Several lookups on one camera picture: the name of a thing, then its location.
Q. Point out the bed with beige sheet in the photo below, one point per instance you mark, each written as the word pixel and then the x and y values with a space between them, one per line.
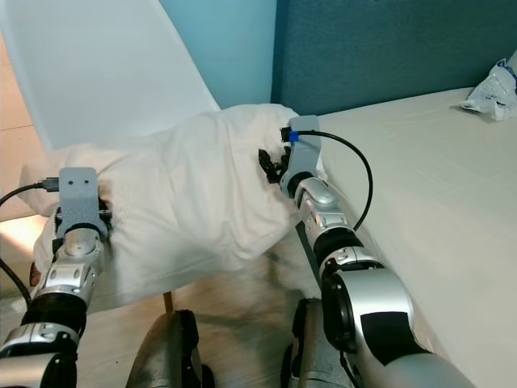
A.
pixel 452 210

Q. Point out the crumpled clear plastic bag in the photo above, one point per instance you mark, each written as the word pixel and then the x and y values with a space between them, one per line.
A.
pixel 493 93

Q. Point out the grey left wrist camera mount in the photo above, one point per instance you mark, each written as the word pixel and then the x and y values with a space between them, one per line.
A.
pixel 81 194

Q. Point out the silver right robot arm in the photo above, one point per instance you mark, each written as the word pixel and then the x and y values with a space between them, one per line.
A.
pixel 380 307

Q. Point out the grey robot leg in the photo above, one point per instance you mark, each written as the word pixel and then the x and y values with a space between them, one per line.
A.
pixel 170 356
pixel 315 347

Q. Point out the cream white pillow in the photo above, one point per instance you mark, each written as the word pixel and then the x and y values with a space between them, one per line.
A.
pixel 194 186

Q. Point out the grey robot right leg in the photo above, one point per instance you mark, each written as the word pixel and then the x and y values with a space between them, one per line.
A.
pixel 315 347

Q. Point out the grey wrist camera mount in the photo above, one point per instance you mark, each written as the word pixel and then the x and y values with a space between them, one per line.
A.
pixel 81 194
pixel 303 158

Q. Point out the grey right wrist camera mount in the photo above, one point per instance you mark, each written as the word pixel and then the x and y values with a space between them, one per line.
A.
pixel 303 158

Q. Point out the grey robot left leg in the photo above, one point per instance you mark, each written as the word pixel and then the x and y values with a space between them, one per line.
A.
pixel 170 356

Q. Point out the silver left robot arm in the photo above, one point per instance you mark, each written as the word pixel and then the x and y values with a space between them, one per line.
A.
pixel 65 279

